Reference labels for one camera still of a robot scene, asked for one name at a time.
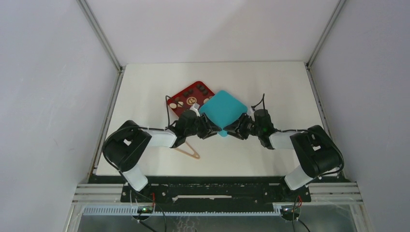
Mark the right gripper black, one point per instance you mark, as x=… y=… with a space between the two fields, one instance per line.
x=234 y=129

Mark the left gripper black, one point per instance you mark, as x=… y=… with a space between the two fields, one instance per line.
x=209 y=128

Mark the teal box lid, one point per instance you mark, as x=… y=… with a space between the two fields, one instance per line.
x=223 y=109

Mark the wooden tongs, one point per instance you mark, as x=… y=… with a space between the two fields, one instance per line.
x=188 y=150

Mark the red chocolate tray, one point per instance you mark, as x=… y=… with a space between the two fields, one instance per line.
x=198 y=92

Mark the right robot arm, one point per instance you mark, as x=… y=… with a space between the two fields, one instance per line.
x=316 y=152

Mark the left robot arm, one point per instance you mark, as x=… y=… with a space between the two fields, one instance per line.
x=124 y=147

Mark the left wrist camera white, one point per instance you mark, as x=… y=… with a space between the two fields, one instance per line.
x=195 y=108

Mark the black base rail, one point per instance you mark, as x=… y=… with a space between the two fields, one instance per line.
x=194 y=194

